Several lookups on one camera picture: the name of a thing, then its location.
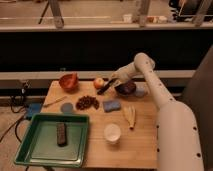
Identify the purple bowl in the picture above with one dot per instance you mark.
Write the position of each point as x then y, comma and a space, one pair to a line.
126, 88

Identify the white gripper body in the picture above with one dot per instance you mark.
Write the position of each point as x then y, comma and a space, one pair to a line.
123, 74

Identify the wooden board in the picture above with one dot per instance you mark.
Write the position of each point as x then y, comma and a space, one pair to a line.
136, 149

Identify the orange bowl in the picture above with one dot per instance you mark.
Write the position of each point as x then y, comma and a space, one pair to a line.
69, 82

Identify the white cup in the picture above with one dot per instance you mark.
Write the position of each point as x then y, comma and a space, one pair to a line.
112, 133

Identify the black dish brush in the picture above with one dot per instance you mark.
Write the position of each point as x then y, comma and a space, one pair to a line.
106, 87

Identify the light blue cloth piece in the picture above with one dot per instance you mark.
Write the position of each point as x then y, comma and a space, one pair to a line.
140, 92

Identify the apple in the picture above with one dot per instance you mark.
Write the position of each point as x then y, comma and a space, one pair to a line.
98, 83

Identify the dark rectangular block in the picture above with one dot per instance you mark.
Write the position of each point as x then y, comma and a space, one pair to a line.
61, 134

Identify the blue sponge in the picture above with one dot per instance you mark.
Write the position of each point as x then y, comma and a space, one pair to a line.
111, 105

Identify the wooden spatula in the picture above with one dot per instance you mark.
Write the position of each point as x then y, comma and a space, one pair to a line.
54, 102

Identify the green plastic tray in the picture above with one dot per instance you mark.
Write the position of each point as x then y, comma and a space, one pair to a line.
39, 145

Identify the grey round lid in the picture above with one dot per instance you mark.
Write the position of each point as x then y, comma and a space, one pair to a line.
67, 108

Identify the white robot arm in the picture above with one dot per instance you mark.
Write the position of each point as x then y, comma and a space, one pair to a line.
178, 143

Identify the blue box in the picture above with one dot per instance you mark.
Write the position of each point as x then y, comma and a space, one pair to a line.
32, 109

